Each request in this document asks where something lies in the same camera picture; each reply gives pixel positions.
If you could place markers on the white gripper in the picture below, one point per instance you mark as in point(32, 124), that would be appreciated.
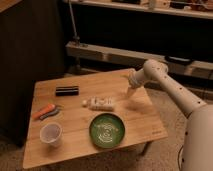
point(136, 79)

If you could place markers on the white plastic bottle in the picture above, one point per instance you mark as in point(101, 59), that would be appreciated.
point(98, 104)

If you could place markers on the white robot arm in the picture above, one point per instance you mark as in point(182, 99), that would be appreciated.
point(198, 144)

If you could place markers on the green ceramic bowl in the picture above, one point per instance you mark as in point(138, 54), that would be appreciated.
point(106, 130)

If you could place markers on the black object on shelf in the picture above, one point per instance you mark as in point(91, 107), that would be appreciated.
point(176, 60)

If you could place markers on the wooden table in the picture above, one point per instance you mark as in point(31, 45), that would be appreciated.
point(142, 121)

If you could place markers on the black rectangular box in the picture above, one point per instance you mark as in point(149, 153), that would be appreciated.
point(67, 91)

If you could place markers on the wooden lower shelf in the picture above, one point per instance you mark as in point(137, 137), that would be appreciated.
point(197, 69)

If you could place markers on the wooden shelf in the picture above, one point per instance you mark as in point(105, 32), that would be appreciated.
point(197, 69)
point(142, 8)

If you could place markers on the clear plastic cup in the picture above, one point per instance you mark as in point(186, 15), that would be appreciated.
point(51, 134)

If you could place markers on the wooden upper shelf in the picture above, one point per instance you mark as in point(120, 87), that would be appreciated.
point(142, 8)

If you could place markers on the dark cabinet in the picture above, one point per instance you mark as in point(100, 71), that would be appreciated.
point(31, 50)

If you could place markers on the orange handled tool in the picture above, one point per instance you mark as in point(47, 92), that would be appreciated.
point(48, 110)

